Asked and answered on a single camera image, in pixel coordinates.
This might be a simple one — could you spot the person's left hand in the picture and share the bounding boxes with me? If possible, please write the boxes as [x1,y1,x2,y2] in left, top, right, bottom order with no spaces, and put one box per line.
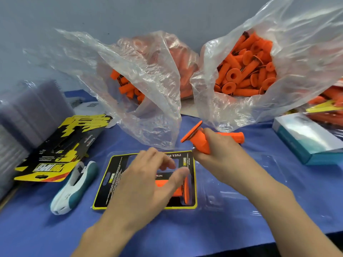
[99,147,191,236]

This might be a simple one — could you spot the stack of yellow black cards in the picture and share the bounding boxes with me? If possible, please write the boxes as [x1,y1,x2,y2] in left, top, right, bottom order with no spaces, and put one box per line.
[14,114,113,183]

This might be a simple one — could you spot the person's right hand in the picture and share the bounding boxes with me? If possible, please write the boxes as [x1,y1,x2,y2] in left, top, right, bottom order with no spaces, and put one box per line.
[192,127,293,206]

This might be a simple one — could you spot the white printed paper sheet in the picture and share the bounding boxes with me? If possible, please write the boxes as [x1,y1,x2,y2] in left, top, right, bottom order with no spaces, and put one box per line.
[72,101,117,129]

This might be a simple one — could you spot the stack of clear blister shells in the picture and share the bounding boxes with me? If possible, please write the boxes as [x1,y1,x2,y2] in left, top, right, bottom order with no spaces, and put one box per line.
[0,79,75,198]

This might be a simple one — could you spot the large clear plastic bag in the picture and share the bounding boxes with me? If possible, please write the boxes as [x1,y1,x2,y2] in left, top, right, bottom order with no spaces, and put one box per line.
[190,0,343,133]

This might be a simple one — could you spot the teal hand stapler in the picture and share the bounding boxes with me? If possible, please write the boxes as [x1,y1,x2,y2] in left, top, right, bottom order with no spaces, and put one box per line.
[50,160,99,216]

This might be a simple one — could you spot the yellow black backing card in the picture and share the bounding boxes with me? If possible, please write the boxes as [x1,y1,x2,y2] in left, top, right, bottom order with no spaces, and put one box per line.
[92,151,198,210]

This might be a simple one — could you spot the teal white cardboard box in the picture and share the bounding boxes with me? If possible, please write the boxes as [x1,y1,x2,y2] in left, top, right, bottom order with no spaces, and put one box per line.
[272,112,343,165]

